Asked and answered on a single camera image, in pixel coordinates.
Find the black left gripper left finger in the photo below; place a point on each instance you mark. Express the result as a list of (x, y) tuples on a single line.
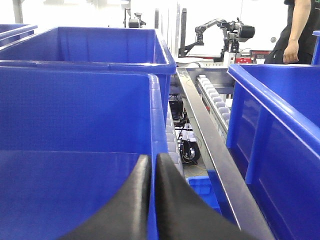
[(125, 216)]

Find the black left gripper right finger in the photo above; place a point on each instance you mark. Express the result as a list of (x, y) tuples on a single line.
[(181, 214)]

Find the blue plastic crate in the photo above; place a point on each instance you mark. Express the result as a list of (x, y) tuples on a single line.
[(69, 139)]

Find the blue bin lower shelf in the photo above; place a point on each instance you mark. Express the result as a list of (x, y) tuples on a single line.
[(210, 190)]

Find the left white roller track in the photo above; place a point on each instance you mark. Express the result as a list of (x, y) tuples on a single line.
[(172, 142)]

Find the white roller track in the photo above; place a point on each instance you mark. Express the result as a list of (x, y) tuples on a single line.
[(172, 142), (215, 104)]

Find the right white roller track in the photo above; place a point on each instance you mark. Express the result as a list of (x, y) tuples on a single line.
[(215, 104)]

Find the blue bin right neighbour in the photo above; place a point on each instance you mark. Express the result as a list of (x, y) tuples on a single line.
[(274, 138)]

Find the blue bin neighbour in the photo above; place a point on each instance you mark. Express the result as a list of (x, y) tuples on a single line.
[(10, 33), (274, 138)]

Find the blue bin behind crate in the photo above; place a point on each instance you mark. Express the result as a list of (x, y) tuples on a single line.
[(96, 48)]

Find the person in black clothes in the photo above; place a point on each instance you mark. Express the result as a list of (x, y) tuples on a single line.
[(296, 43)]

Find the blue bin left neighbour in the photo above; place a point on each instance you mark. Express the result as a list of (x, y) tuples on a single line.
[(10, 33)]

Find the steel divider rail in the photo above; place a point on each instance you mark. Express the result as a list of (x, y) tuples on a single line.
[(236, 197)]

